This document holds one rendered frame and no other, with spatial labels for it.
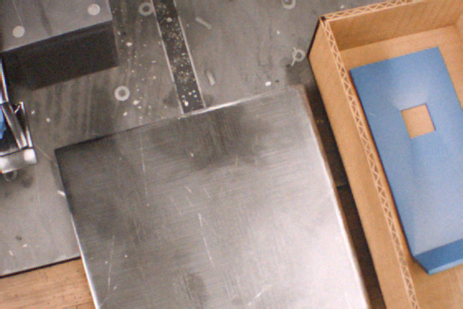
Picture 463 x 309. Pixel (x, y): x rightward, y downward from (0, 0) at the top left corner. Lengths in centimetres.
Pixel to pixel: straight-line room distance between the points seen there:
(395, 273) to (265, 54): 18
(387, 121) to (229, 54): 12
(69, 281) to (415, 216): 23
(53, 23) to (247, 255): 19
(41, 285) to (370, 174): 23
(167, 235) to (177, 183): 3
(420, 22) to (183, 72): 17
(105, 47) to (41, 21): 6
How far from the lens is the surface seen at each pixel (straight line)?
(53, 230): 64
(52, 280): 63
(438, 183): 65
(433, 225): 64
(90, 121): 65
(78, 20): 58
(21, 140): 56
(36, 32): 59
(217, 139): 62
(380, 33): 66
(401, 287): 58
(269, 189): 62
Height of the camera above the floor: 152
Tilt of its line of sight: 75 degrees down
